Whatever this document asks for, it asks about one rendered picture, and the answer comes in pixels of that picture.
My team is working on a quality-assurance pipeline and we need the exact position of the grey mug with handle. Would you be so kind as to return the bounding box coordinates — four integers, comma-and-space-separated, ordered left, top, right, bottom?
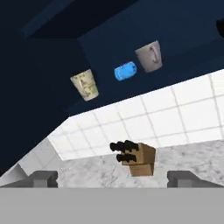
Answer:
134, 39, 164, 74

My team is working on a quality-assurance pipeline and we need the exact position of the blue cup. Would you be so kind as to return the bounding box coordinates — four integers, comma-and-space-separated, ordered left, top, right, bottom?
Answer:
113, 60, 138, 82

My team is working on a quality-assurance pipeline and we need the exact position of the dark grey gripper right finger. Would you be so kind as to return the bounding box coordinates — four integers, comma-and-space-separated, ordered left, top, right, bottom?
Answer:
166, 171, 221, 189

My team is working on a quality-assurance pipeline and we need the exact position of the wooden knife block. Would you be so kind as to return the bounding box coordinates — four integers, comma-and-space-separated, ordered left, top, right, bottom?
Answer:
109, 139, 157, 178

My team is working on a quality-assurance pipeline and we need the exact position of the cream patterned cup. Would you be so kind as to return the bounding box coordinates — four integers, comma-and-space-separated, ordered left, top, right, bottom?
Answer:
70, 68, 100, 102

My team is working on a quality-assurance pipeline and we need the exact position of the dark blue wall cabinet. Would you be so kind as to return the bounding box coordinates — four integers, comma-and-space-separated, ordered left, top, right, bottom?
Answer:
17, 0, 224, 117

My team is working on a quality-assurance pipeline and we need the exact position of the dark blue cabinet door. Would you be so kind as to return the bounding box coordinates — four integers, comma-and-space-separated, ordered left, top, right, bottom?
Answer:
0, 0, 92, 178

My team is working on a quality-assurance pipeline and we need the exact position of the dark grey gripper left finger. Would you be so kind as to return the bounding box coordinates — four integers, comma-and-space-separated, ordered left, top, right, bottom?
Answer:
8, 171, 59, 189

